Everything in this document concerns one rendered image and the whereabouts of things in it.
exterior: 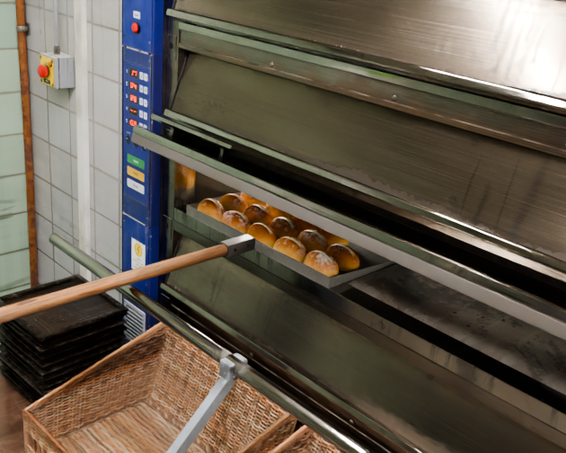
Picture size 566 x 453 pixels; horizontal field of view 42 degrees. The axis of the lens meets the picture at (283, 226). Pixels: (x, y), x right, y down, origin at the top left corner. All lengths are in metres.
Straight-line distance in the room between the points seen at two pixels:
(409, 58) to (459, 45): 0.10
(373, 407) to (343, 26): 0.84
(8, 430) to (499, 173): 1.53
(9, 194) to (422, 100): 1.84
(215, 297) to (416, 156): 0.81
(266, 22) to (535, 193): 0.73
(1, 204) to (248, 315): 1.26
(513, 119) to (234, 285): 0.95
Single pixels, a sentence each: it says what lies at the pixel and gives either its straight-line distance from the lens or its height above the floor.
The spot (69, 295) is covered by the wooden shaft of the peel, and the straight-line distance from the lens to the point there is 1.59.
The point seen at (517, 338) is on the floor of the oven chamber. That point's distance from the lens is 1.66.
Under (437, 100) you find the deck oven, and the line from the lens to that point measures 1.44.
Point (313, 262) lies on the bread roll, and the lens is 1.75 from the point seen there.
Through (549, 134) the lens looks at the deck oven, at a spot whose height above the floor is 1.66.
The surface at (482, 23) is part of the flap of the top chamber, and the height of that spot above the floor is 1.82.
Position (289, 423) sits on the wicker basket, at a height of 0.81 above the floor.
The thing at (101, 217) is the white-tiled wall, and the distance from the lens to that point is 2.50.
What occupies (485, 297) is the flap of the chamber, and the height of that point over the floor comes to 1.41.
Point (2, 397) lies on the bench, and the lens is 2.40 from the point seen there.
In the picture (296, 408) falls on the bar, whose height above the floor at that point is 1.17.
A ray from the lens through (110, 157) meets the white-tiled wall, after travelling 2.38.
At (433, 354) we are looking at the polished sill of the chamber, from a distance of 1.57.
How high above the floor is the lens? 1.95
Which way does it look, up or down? 22 degrees down
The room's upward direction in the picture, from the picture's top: 5 degrees clockwise
